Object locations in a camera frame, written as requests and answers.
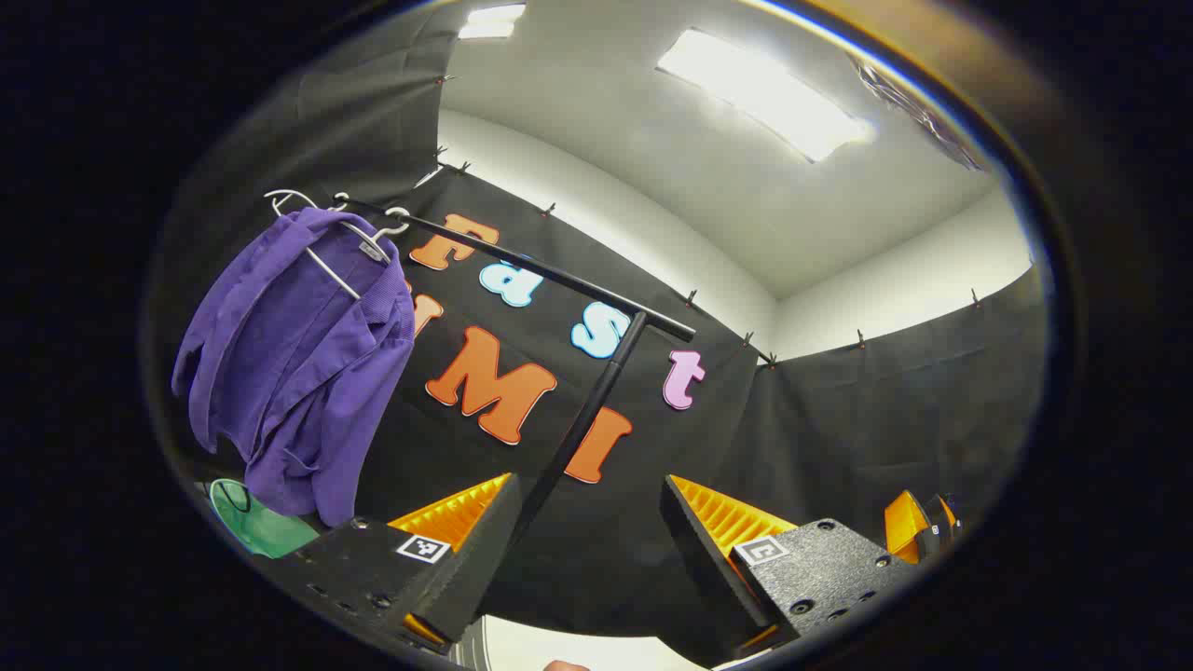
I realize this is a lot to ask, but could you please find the white clothes hanger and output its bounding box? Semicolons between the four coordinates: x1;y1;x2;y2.
303;207;412;301
264;189;322;221

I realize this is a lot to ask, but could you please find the black clothes rack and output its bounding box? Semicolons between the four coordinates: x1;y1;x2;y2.
331;196;697;553

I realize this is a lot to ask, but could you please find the ceiling light panel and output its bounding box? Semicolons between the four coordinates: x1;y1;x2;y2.
457;3;528;40
657;28;878;165

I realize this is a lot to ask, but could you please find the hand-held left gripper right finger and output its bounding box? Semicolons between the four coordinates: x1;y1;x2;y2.
659;474;920;659

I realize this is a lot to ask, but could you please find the green mesh laundry hamper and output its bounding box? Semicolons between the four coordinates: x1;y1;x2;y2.
210;478;321;560

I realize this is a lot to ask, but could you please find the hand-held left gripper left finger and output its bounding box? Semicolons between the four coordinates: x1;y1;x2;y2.
266;472;524;658

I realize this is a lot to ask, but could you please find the purple ribbed shirt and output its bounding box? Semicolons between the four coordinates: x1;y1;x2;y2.
171;207;418;528

